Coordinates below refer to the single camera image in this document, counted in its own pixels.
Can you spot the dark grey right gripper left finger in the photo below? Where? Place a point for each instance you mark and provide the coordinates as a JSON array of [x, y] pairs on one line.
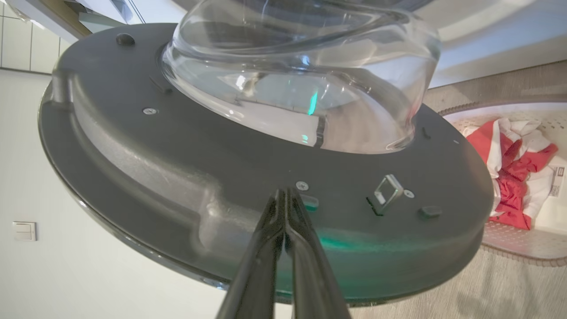
[[261, 261]]

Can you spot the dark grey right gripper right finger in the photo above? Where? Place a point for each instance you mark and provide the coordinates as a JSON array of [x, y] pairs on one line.
[[310, 274]]

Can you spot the dark grey washing machine door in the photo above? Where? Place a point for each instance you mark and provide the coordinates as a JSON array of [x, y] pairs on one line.
[[177, 177]]

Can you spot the red white garment with label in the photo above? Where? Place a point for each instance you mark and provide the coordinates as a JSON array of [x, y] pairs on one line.
[[514, 173]]

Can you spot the white perforated laundry basket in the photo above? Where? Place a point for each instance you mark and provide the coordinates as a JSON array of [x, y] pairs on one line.
[[514, 241]]

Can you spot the white wall switch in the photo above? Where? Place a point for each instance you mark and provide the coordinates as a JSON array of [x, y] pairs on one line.
[[24, 231]]

